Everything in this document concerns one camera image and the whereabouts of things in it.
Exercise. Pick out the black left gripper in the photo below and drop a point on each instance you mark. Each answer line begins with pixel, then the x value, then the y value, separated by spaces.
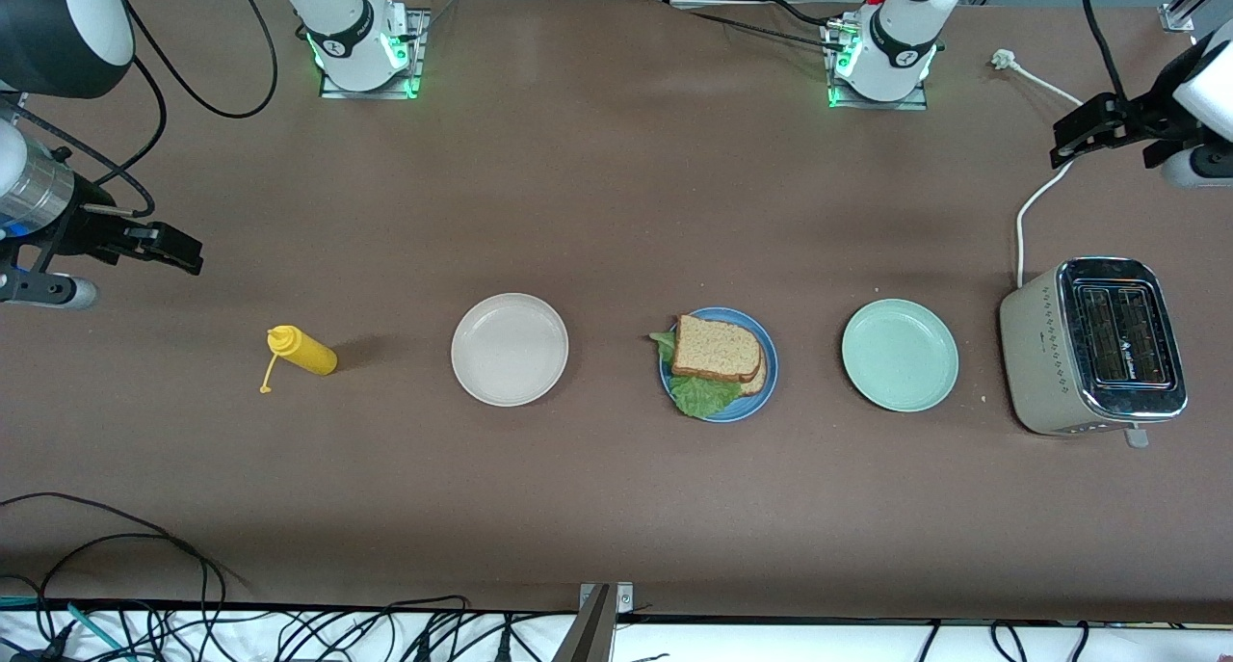
pixel 1143 116

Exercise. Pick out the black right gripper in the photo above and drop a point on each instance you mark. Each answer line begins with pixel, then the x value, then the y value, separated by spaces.
pixel 85 226

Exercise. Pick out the yellow squeeze bottle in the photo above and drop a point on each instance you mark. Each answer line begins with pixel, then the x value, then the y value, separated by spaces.
pixel 308 354

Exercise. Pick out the light brown bread slice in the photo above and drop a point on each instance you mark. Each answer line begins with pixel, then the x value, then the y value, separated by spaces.
pixel 759 381

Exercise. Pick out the dark crust bread slice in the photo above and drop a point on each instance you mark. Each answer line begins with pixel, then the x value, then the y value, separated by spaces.
pixel 713 349

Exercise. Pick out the green lettuce leaf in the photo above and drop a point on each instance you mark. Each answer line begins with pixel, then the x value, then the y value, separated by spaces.
pixel 698 397

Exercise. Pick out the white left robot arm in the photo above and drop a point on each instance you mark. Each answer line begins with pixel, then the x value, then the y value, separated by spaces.
pixel 891 55

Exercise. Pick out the pale green plate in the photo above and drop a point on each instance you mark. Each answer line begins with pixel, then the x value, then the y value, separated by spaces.
pixel 901 356

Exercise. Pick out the white plate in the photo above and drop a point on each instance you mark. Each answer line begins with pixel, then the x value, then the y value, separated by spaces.
pixel 510 350

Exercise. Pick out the blue plate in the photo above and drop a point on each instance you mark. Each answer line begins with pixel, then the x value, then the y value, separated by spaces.
pixel 761 404

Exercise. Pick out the slanted aluminium profile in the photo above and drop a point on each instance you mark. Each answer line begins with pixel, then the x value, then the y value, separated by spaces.
pixel 1190 2

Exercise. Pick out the beige metal toaster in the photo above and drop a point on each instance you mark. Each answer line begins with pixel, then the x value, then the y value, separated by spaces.
pixel 1045 363

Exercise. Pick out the white lower shelf board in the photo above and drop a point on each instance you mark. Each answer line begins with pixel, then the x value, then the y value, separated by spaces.
pixel 771 643

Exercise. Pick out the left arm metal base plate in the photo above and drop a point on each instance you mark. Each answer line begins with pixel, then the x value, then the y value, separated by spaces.
pixel 877 104

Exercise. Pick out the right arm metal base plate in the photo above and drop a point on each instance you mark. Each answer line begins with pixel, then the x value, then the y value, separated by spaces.
pixel 416 65

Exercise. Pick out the aluminium frame post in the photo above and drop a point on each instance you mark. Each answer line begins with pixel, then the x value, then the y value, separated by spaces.
pixel 595 633

